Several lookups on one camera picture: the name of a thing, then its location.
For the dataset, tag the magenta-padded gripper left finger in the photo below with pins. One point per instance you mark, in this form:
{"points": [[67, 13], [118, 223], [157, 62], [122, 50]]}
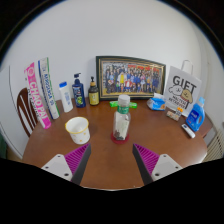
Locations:
{"points": [[71, 160]]}

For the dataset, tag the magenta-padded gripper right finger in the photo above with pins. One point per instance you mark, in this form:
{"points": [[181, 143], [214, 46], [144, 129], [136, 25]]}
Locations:
{"points": [[151, 160]]}

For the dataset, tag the clear green-labelled drink bottle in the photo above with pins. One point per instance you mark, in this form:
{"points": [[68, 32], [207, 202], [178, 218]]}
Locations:
{"points": [[121, 121]]}

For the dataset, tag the white yellow-rimmed enamel mug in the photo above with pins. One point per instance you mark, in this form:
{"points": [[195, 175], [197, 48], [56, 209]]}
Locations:
{"points": [[79, 133]]}

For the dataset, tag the white stick thermometer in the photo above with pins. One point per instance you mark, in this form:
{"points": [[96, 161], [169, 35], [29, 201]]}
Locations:
{"points": [[188, 130]]}

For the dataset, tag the small colourful box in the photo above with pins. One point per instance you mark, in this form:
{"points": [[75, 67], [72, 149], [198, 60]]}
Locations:
{"points": [[173, 115]]}

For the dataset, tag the blue white tissue pack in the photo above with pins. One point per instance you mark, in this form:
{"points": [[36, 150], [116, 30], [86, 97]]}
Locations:
{"points": [[156, 104]]}

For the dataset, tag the white blue-capped lotion bottle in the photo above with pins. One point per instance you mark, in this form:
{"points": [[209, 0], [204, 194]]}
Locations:
{"points": [[66, 98]]}

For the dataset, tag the blue detergent bottle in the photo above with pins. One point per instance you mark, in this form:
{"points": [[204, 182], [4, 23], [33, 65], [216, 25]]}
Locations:
{"points": [[196, 116]]}

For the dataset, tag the dark blue pump bottle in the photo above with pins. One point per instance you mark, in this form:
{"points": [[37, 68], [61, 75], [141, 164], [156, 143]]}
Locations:
{"points": [[79, 96]]}

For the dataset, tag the white radiator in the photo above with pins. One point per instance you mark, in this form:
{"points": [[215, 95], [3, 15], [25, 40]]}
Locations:
{"points": [[216, 146]]}

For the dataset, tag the amber yellow-labelled pump bottle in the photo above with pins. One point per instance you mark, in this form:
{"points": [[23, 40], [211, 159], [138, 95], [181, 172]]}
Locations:
{"points": [[94, 97]]}

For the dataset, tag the tall pink shuttlecock tube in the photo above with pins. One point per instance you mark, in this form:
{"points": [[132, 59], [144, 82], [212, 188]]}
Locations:
{"points": [[38, 100]]}

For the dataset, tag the green crate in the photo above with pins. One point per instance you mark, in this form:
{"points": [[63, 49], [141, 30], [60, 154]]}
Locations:
{"points": [[2, 146]]}

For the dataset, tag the white refrigerator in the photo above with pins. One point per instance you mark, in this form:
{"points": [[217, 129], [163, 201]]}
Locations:
{"points": [[10, 120]]}

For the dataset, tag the dark wooden chair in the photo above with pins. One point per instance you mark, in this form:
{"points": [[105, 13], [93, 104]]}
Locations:
{"points": [[20, 106]]}

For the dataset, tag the white printed paper gift bag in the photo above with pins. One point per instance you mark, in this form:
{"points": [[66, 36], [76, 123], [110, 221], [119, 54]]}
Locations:
{"points": [[181, 88]]}

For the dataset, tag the framed group photo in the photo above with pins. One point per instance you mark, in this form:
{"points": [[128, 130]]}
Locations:
{"points": [[131, 78]]}

